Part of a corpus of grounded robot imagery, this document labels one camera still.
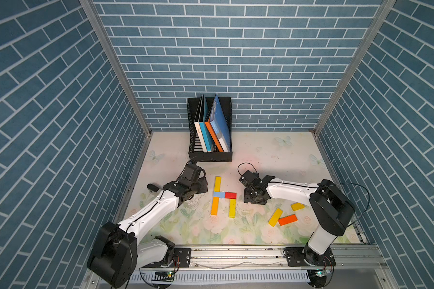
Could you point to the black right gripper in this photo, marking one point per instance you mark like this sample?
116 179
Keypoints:
246 198

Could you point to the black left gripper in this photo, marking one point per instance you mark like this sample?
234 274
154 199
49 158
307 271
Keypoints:
204 184

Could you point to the red small block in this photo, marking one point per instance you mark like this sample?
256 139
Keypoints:
230 195

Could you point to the yellow long block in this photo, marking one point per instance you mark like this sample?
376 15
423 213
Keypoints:
217 184

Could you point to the lime yellow block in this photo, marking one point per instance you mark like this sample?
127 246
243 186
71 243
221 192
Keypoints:
232 208

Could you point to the light blue small block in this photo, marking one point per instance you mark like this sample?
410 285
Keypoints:
219 194

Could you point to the yellow slanted block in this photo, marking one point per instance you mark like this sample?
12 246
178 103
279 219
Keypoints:
275 217

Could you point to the amber orange long block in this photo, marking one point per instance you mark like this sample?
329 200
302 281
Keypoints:
215 206

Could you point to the orange red block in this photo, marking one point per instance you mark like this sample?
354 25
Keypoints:
287 220

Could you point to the small yellow block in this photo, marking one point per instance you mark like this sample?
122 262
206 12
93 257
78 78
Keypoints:
297 206

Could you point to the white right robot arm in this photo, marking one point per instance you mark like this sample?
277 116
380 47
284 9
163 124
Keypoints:
330 205

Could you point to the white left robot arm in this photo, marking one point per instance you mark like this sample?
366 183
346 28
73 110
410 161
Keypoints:
118 249

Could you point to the black white stapler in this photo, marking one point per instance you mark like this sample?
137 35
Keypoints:
153 188

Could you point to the teal book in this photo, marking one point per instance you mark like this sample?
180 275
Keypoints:
208 145

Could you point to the black mesh file holder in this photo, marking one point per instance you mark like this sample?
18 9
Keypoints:
195 151

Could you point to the orange book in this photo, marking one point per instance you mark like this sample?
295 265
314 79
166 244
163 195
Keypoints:
214 136

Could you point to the white book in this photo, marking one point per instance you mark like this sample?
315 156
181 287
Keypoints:
197 121

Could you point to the blue folder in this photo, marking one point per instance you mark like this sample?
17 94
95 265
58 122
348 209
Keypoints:
219 125

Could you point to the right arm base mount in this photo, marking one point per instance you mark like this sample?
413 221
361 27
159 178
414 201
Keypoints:
299 257

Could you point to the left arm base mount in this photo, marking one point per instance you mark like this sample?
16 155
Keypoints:
178 258

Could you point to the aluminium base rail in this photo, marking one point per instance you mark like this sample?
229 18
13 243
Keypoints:
212 257

